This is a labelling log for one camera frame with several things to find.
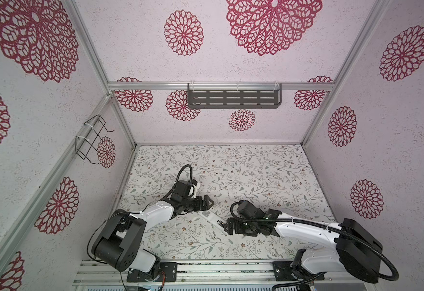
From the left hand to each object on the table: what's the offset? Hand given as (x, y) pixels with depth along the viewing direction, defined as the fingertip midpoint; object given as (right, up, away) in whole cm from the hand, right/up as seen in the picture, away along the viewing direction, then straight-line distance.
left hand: (206, 206), depth 89 cm
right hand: (+11, -8, -7) cm, 15 cm away
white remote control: (+4, -6, -1) cm, 7 cm away
